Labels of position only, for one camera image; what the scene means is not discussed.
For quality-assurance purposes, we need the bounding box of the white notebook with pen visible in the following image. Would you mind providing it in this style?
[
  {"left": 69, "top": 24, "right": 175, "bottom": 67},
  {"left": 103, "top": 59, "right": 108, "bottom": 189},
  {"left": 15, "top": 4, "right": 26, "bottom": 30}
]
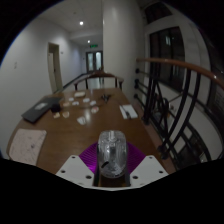
[{"left": 118, "top": 103, "right": 139, "bottom": 120}]

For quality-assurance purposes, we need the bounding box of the transparent computer mouse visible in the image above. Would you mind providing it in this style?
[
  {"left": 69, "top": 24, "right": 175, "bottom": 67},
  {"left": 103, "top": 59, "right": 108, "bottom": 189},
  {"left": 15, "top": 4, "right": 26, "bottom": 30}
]
[{"left": 97, "top": 129, "right": 129, "bottom": 180}]

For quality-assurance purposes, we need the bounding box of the glass double door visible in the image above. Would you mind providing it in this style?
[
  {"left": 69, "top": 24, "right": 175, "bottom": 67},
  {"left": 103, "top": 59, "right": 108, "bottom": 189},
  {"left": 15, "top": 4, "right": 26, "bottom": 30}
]
[{"left": 85, "top": 50, "right": 104, "bottom": 74}]

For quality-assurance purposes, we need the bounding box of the dark closed laptop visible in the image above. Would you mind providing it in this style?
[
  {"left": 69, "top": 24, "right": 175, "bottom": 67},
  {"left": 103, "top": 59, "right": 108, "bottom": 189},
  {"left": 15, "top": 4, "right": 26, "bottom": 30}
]
[{"left": 20, "top": 96, "right": 65, "bottom": 124}]

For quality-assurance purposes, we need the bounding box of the white printed mouse pad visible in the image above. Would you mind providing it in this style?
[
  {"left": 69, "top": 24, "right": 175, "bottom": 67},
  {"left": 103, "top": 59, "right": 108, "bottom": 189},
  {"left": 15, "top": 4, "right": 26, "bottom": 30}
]
[{"left": 7, "top": 128, "right": 48, "bottom": 167}]

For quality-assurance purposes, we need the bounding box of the dark framed window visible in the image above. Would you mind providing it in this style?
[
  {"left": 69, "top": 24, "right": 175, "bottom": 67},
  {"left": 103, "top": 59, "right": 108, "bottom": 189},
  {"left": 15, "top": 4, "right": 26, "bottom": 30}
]
[{"left": 144, "top": 25, "right": 196, "bottom": 99}]

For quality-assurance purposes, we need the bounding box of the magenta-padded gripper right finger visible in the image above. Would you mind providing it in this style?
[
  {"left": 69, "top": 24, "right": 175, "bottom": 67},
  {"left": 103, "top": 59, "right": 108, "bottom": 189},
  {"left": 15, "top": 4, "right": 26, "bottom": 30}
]
[{"left": 125, "top": 141, "right": 169, "bottom": 188}]

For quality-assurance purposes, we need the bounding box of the black railing with wooden handrail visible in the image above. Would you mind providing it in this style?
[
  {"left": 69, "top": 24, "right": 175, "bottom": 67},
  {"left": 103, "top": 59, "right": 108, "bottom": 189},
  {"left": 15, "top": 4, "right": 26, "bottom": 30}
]
[{"left": 132, "top": 56, "right": 224, "bottom": 172}]

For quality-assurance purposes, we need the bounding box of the open side door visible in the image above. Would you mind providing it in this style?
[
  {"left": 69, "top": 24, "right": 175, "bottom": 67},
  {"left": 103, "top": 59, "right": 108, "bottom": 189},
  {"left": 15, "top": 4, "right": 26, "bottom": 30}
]
[{"left": 47, "top": 41, "right": 64, "bottom": 94}]

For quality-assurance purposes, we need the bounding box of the wooden armchair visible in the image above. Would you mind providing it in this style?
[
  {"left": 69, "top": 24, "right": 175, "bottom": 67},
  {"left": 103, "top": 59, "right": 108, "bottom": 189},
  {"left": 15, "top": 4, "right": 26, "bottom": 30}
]
[{"left": 72, "top": 70, "right": 125, "bottom": 92}]

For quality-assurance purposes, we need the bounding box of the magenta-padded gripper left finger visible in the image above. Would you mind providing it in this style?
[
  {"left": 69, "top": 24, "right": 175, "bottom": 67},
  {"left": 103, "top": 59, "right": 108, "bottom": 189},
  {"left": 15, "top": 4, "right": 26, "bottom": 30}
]
[{"left": 55, "top": 142, "right": 100, "bottom": 188}]

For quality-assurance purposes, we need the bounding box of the small black box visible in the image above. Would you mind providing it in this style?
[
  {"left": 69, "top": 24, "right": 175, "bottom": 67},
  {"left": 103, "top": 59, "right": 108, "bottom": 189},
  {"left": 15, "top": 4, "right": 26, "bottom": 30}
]
[{"left": 50, "top": 103, "right": 62, "bottom": 114}]

